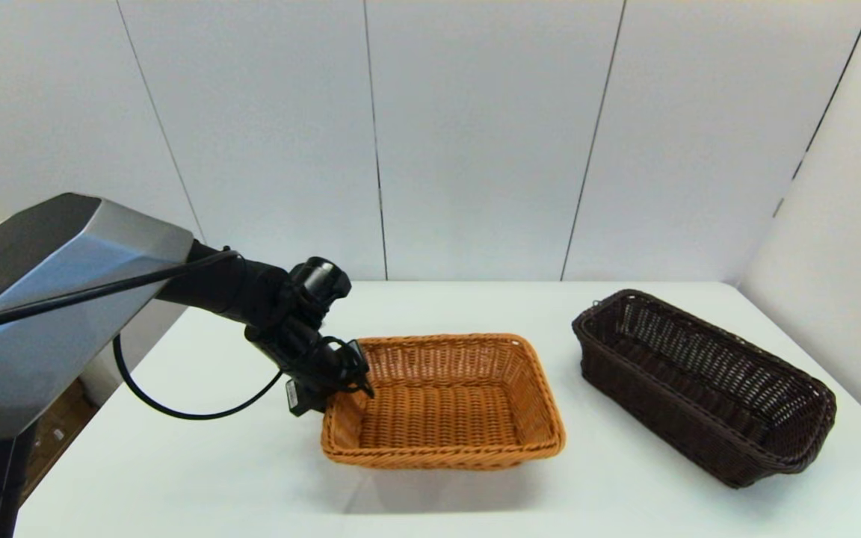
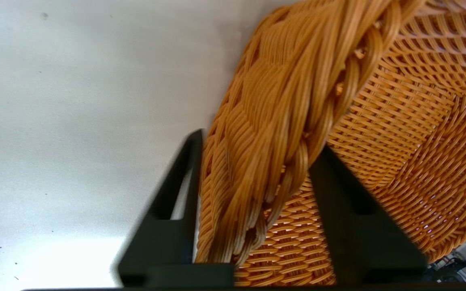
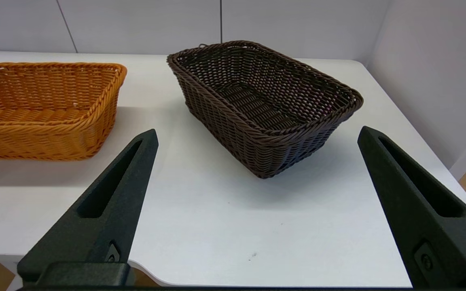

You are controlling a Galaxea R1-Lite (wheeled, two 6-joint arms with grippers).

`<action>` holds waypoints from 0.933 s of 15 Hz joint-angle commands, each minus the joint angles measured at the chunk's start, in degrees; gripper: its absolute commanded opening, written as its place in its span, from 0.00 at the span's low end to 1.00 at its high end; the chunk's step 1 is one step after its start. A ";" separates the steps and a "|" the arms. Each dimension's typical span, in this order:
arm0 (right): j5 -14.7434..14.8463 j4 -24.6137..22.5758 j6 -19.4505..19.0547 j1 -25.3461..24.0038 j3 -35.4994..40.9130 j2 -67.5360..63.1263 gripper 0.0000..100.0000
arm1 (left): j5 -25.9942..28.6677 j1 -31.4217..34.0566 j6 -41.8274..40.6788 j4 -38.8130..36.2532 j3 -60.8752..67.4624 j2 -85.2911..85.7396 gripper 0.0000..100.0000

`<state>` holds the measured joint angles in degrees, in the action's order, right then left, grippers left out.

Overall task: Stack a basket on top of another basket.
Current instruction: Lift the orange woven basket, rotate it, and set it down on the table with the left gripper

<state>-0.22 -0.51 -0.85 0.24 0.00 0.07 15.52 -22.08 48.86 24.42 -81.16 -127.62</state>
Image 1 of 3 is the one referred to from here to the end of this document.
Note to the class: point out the orange wicker basket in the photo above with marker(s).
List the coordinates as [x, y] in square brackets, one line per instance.
[445, 411]

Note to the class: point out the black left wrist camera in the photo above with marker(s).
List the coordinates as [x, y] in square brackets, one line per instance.
[303, 397]

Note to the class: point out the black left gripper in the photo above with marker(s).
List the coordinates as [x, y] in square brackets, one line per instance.
[300, 351]

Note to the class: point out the dark brown wicker basket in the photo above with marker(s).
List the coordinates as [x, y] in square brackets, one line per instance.
[699, 381]

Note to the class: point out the left robot arm silver black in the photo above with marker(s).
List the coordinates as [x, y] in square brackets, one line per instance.
[64, 299]

